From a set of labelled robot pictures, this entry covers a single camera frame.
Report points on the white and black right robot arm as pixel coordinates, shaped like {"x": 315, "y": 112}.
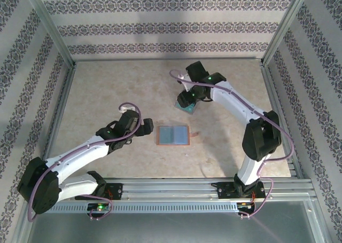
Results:
{"x": 232, "y": 101}

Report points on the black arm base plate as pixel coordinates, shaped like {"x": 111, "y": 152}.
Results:
{"x": 221, "y": 189}
{"x": 117, "y": 191}

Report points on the aluminium frame post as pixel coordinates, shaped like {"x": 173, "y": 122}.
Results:
{"x": 286, "y": 26}
{"x": 52, "y": 26}

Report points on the teal credit card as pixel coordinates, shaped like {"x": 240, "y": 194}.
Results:
{"x": 189, "y": 109}

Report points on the clear plastic card box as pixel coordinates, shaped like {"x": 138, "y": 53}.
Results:
{"x": 191, "y": 112}

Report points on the long aluminium mounting rail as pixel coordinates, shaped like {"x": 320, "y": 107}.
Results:
{"x": 165, "y": 187}

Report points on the aluminium back rail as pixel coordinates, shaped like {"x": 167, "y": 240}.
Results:
{"x": 165, "y": 58}

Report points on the small circuit board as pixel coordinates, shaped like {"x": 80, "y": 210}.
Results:
{"x": 100, "y": 207}
{"x": 244, "y": 205}

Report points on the aluminium side rail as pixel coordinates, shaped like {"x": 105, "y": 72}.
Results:
{"x": 275, "y": 93}
{"x": 57, "y": 122}

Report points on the grey metal panel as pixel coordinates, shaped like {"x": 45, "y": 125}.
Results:
{"x": 171, "y": 229}

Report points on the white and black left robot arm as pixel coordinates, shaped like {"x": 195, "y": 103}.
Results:
{"x": 80, "y": 152}

